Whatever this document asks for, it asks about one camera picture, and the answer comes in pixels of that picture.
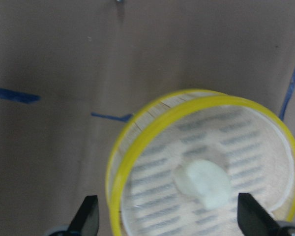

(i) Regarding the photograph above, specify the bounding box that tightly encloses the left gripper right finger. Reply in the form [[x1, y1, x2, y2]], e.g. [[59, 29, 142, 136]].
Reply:
[[237, 193, 295, 236]]

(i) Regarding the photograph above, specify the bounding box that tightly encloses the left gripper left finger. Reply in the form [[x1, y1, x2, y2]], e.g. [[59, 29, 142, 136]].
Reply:
[[45, 195, 99, 236]]

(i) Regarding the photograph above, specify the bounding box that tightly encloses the white steamed bun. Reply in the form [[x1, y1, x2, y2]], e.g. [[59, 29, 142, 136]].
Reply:
[[173, 160, 232, 210]]

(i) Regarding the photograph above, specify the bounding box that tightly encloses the lower yellow steamer layer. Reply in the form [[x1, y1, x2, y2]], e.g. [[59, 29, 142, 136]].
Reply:
[[106, 89, 295, 236]]

